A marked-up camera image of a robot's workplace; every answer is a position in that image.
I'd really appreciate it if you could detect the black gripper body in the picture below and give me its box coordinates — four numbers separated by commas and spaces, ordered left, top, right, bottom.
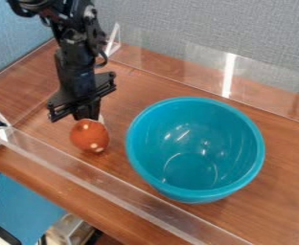
45, 70, 119, 123

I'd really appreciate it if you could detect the clear acrylic table barrier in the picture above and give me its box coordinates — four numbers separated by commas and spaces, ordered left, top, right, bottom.
0, 29, 299, 245

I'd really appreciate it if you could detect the blue plastic bowl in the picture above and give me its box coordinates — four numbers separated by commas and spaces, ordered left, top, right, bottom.
125, 97, 266, 204

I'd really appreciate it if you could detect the clear acrylic corner bracket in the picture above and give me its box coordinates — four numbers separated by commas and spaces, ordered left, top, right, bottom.
104, 23, 121, 56

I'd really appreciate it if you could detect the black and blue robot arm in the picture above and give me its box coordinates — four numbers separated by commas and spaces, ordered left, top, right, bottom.
6, 0, 116, 123

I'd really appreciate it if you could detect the grey metal frame piece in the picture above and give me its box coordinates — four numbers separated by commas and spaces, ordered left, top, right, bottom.
45, 213, 95, 245

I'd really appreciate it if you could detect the brown and white toy mushroom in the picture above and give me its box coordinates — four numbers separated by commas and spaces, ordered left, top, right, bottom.
70, 119, 109, 153

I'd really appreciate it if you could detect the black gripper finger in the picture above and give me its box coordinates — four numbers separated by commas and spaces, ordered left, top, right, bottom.
89, 100, 101, 121
73, 105, 89, 121

